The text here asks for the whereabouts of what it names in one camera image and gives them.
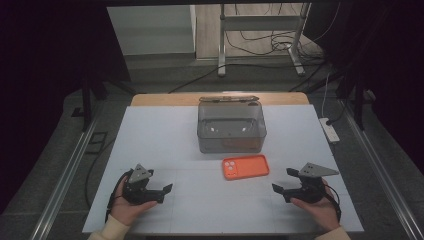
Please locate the clear grey plastic box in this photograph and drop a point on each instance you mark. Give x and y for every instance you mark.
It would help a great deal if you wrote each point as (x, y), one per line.
(231, 130)

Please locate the person's left hand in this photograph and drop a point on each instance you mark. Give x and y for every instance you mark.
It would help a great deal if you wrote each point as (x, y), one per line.
(128, 210)

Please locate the grey metal stand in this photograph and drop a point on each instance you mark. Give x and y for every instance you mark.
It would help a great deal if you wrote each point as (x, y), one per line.
(260, 23)

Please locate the white cabinet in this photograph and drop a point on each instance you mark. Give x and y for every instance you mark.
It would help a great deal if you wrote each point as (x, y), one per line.
(150, 30)

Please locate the white table board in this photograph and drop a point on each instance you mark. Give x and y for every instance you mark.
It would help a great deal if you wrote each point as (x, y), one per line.
(160, 140)

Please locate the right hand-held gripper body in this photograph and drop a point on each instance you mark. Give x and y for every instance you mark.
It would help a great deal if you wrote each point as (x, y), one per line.
(308, 190)

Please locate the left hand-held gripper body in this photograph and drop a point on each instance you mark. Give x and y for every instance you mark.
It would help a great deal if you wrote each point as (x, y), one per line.
(137, 191)

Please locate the white power strip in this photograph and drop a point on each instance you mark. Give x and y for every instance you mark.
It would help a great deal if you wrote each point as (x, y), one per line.
(330, 131)

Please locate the aluminium rail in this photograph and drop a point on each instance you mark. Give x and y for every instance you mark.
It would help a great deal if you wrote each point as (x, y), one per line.
(63, 183)
(383, 173)

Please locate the person's right hand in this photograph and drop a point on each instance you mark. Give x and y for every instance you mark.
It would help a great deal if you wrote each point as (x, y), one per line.
(318, 210)

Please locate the orange phone case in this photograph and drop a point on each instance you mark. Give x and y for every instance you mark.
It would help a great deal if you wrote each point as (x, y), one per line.
(246, 167)

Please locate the wooden table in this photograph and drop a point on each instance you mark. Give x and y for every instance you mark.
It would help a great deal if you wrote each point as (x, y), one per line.
(166, 99)

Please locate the black stand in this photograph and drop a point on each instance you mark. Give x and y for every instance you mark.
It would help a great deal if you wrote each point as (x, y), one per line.
(87, 100)
(358, 106)

